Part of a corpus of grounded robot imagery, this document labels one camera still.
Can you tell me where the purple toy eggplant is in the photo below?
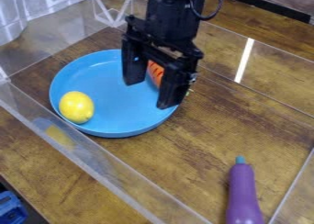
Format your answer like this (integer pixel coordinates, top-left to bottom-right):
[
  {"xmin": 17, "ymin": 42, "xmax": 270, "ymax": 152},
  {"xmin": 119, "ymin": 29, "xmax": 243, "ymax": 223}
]
[{"xmin": 226, "ymin": 156, "xmax": 264, "ymax": 224}]

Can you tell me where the blue round tray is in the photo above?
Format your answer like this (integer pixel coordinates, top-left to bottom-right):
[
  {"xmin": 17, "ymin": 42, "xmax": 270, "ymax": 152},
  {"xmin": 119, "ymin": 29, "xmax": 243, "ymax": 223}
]
[{"xmin": 49, "ymin": 49, "xmax": 177, "ymax": 138}]

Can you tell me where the white sheer curtain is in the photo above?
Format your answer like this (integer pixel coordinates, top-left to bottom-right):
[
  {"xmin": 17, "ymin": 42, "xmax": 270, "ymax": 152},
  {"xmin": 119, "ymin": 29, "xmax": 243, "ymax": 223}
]
[{"xmin": 0, "ymin": 0, "xmax": 84, "ymax": 46}]

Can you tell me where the black bar in background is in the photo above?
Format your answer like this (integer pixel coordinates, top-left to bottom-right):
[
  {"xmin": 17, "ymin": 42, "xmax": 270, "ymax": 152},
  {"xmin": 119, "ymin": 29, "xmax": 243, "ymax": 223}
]
[{"xmin": 235, "ymin": 0, "xmax": 311, "ymax": 24}]

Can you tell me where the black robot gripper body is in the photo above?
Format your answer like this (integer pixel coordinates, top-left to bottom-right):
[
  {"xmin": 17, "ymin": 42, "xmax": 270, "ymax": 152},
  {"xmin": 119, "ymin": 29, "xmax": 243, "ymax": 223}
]
[{"xmin": 123, "ymin": 0, "xmax": 204, "ymax": 63}]

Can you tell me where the blue plastic object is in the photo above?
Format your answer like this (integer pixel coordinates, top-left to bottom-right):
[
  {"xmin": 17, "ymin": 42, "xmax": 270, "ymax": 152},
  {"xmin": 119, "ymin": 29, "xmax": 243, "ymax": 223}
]
[{"xmin": 0, "ymin": 191, "xmax": 28, "ymax": 224}]

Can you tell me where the clear acrylic enclosure wall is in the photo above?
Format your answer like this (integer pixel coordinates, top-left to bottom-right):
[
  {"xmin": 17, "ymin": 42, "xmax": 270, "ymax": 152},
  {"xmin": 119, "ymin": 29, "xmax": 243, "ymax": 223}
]
[{"xmin": 0, "ymin": 0, "xmax": 314, "ymax": 224}]

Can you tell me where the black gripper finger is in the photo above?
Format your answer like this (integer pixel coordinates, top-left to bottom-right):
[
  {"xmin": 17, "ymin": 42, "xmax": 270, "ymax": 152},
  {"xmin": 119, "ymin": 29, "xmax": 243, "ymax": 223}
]
[
  {"xmin": 156, "ymin": 62, "xmax": 198, "ymax": 109},
  {"xmin": 121, "ymin": 38, "xmax": 147, "ymax": 85}
]

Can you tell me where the yellow toy lemon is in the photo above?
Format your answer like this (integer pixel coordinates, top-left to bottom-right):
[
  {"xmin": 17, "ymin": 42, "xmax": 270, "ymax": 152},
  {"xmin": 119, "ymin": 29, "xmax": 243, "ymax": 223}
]
[{"xmin": 59, "ymin": 91, "xmax": 95, "ymax": 124}]

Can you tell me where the orange toy carrot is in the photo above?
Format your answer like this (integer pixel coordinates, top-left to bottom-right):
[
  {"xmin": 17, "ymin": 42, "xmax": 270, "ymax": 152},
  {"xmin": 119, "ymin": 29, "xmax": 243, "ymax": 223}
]
[{"xmin": 147, "ymin": 61, "xmax": 164, "ymax": 90}]

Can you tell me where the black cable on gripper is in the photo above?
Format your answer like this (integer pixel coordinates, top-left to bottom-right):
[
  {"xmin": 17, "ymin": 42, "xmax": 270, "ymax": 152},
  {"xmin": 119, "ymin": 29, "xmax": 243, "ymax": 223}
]
[{"xmin": 187, "ymin": 0, "xmax": 224, "ymax": 21}]

